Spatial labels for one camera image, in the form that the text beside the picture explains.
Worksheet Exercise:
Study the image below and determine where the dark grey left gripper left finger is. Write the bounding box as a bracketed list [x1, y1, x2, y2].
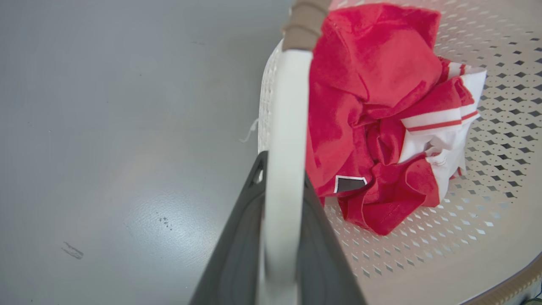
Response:
[188, 151, 269, 305]

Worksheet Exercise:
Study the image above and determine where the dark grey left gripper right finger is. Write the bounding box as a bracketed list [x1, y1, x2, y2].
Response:
[296, 173, 367, 305]

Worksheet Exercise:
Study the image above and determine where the white perforated plastic laundry basket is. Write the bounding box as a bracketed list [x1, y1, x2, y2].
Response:
[255, 0, 542, 305]

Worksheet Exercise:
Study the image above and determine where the red and white garment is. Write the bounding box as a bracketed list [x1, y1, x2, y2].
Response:
[305, 3, 488, 236]

